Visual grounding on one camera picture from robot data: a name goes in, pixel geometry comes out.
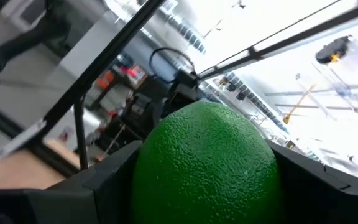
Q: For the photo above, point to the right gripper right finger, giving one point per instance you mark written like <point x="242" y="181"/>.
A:
<point x="322" y="202"/>

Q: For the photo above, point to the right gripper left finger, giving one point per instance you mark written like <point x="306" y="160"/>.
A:
<point x="57" y="208"/>

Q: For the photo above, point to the green lime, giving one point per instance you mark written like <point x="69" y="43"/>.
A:
<point x="204" y="168"/>

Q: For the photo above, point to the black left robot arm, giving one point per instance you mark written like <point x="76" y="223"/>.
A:
<point x="182" y="90"/>

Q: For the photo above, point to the black shelf unit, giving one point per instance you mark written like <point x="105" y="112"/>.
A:
<point x="126" y="102"/>

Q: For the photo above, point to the orange storage bin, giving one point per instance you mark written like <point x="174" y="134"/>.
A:
<point x="102" y="84"/>
<point x="110" y="76"/>

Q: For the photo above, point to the framed picture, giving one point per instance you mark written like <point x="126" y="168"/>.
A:
<point x="137" y="74"/>

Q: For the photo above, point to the silver metal bracket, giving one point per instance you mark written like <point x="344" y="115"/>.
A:
<point x="20" y="140"/>

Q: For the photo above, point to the black metal table frame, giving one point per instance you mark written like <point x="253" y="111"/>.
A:
<point x="104" y="59"/>

